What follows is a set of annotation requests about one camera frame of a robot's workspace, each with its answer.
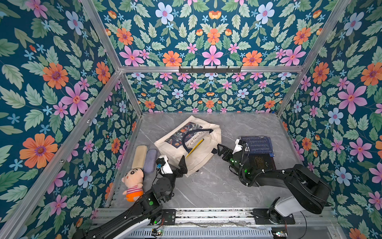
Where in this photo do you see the yellow spine book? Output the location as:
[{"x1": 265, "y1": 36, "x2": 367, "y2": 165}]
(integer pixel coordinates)
[{"x1": 186, "y1": 138, "x2": 205, "y2": 158}]

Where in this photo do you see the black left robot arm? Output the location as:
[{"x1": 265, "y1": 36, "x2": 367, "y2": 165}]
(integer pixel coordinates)
[{"x1": 72, "y1": 156, "x2": 188, "y2": 239}]

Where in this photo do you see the cartoon boy plush doll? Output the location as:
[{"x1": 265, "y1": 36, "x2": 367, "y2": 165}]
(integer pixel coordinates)
[{"x1": 121, "y1": 168, "x2": 144, "y2": 202}]

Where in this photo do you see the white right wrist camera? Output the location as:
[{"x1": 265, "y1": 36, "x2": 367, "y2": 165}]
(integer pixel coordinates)
[{"x1": 233, "y1": 139, "x2": 247, "y2": 154}]

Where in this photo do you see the dark blue barcode book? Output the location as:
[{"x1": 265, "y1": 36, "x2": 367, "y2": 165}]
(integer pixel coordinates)
[{"x1": 240, "y1": 136, "x2": 275, "y2": 157}]

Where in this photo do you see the black spine book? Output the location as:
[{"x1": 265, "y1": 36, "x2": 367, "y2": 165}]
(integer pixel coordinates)
[{"x1": 249, "y1": 154, "x2": 276, "y2": 170}]

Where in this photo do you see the black hook rail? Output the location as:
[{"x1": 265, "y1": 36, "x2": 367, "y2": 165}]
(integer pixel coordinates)
[{"x1": 178, "y1": 66, "x2": 242, "y2": 74}]

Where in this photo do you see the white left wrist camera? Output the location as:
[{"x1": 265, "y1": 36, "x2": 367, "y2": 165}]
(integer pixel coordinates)
[{"x1": 156, "y1": 155, "x2": 173, "y2": 176}]

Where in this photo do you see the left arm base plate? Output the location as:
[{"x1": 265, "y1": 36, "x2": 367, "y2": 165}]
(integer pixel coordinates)
[{"x1": 152, "y1": 209, "x2": 177, "y2": 227}]

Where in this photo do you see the purple fabric glasses case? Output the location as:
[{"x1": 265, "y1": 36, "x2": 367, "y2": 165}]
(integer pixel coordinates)
[{"x1": 143, "y1": 149, "x2": 157, "y2": 174}]

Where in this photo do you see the beige glasses case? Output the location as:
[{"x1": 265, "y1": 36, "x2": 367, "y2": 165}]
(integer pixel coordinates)
[{"x1": 131, "y1": 145, "x2": 148, "y2": 169}]

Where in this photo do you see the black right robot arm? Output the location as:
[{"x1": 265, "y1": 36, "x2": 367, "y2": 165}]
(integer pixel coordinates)
[{"x1": 212, "y1": 140, "x2": 331, "y2": 224}]

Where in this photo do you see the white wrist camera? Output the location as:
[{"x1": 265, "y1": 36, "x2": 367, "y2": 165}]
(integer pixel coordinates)
[
  {"x1": 233, "y1": 139, "x2": 247, "y2": 154},
  {"x1": 156, "y1": 155, "x2": 173, "y2": 176}
]

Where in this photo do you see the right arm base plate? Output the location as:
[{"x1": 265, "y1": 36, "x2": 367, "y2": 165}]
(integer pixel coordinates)
[{"x1": 251, "y1": 208, "x2": 295, "y2": 225}]

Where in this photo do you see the cream canvas tote bag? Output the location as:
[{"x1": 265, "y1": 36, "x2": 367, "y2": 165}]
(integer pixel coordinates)
[{"x1": 154, "y1": 116, "x2": 222, "y2": 177}]

